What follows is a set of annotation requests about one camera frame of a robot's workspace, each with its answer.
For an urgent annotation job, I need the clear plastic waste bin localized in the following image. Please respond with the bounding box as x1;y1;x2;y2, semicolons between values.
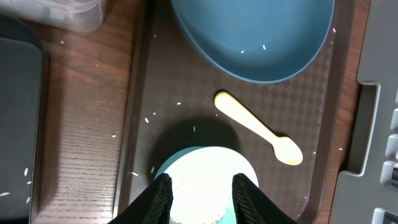
1;0;106;32

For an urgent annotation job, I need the yellow plastic spoon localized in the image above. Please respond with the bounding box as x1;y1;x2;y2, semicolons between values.
214;91;303;166

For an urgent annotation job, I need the dark blue plate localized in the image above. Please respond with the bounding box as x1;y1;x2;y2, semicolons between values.
170;0;335;83

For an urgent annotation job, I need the black rectangular tray bin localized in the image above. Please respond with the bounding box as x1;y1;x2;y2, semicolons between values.
1;16;47;223

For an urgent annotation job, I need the light blue rice bowl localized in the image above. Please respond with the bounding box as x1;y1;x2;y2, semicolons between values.
156;146;259;224

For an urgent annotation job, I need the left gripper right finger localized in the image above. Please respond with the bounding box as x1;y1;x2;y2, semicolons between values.
232;173;297;224

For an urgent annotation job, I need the grey dishwasher rack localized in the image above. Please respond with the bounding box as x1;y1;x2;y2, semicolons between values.
329;1;397;223

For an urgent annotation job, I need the brown serving tray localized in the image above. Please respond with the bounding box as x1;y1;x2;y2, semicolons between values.
114;1;355;223

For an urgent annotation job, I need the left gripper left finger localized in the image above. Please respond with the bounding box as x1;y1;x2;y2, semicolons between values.
109;173;174;224

